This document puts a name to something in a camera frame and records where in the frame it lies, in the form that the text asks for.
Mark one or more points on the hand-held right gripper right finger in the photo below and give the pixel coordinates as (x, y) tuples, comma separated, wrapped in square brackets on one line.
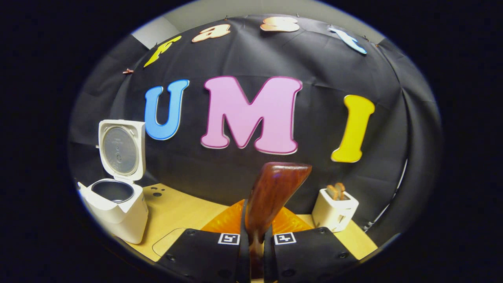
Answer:
[(310, 255)]

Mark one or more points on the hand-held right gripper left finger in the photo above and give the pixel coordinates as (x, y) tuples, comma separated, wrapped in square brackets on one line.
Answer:
[(204, 255)]

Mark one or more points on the brown wooden spoon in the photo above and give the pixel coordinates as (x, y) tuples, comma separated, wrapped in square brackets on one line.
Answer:
[(275, 188)]

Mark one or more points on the white rice cooker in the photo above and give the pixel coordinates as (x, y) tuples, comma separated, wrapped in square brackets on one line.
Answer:
[(125, 220)]

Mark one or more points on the clear plastic container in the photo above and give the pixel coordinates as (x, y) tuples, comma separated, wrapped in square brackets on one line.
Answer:
[(169, 243)]

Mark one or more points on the white toaster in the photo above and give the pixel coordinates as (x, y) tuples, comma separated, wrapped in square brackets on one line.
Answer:
[(334, 216)]

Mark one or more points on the brown toast slice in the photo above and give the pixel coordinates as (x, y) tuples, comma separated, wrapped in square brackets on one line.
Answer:
[(341, 189), (332, 192)]

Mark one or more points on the black backdrop cloth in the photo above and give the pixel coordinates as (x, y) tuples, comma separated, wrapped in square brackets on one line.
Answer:
[(314, 98)]

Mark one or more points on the copper cloth clip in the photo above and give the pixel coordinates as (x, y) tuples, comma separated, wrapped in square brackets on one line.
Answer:
[(127, 71)]

